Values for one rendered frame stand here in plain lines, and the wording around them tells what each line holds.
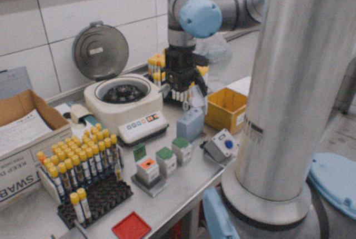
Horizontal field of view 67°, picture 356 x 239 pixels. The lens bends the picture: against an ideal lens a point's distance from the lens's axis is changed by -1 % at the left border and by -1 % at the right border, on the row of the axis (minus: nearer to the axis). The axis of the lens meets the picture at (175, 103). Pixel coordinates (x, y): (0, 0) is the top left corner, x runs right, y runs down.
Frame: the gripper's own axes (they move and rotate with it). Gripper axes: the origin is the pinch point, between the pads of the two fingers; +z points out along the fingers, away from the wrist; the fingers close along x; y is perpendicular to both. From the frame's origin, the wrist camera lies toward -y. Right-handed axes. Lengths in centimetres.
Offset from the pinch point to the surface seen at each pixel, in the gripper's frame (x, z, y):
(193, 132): 2.0, 10.5, -2.1
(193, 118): 1.6, 5.1, -2.1
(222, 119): 6.7, 9.4, -12.4
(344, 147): 46, 103, -159
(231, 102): 2.8, 10.6, -25.9
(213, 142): 11.1, 7.7, 1.3
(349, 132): 45, 103, -184
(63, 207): -7.8, 12.8, 39.8
